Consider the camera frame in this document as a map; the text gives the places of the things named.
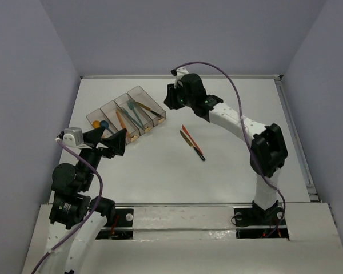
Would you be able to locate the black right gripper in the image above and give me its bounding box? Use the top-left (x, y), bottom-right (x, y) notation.
top-left (162, 80), bottom-right (194, 110)

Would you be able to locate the dark blue plastic spoon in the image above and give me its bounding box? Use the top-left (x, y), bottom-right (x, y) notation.
top-left (100, 120), bottom-right (114, 135)

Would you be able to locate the yellow plastic spoon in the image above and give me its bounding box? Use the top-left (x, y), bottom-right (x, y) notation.
top-left (92, 120), bottom-right (105, 138)

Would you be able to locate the teal chopstick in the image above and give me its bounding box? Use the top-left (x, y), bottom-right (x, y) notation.
top-left (121, 107), bottom-right (143, 128)

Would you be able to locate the orange plastic knife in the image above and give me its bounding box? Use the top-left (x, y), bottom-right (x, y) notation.
top-left (182, 125), bottom-right (203, 154)

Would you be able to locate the gold knife dark handle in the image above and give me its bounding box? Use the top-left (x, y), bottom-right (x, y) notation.
top-left (180, 130), bottom-right (206, 161)

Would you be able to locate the teal plastic fork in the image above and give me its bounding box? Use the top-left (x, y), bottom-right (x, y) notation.
top-left (126, 100), bottom-right (145, 129)

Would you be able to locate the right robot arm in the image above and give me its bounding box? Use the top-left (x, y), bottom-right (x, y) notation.
top-left (164, 70), bottom-right (288, 228)

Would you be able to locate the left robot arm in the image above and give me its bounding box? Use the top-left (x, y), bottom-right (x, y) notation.
top-left (33, 126), bottom-right (127, 273)

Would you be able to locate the clear tray near end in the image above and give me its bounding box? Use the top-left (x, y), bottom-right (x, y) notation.
top-left (86, 108), bottom-right (118, 138)

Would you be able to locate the clear tray end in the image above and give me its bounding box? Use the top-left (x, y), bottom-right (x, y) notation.
top-left (86, 108), bottom-right (118, 138)
top-left (127, 86), bottom-right (166, 126)

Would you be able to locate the clear tray far end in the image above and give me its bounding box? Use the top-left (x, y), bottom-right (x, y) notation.
top-left (127, 86), bottom-right (166, 126)

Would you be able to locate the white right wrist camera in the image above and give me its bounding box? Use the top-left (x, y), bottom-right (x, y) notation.
top-left (171, 66), bottom-right (189, 88)

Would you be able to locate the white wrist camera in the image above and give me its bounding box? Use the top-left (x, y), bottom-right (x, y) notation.
top-left (171, 66), bottom-right (189, 88)
top-left (55, 127), bottom-right (89, 149)

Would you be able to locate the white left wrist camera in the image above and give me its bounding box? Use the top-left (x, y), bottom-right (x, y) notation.
top-left (55, 127), bottom-right (89, 149)

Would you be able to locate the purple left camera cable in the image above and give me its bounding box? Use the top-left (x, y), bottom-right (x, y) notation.
top-left (33, 139), bottom-right (105, 274)

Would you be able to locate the purple camera cable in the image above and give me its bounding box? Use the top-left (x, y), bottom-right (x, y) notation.
top-left (174, 61), bottom-right (286, 238)
top-left (33, 139), bottom-right (105, 274)

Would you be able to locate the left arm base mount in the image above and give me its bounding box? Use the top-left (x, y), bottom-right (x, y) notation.
top-left (96, 207), bottom-right (134, 240)

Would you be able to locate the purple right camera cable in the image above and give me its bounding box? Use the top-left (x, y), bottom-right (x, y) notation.
top-left (174, 61), bottom-right (286, 238)

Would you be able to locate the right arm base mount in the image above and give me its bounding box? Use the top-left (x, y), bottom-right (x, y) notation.
top-left (230, 207), bottom-right (289, 239)

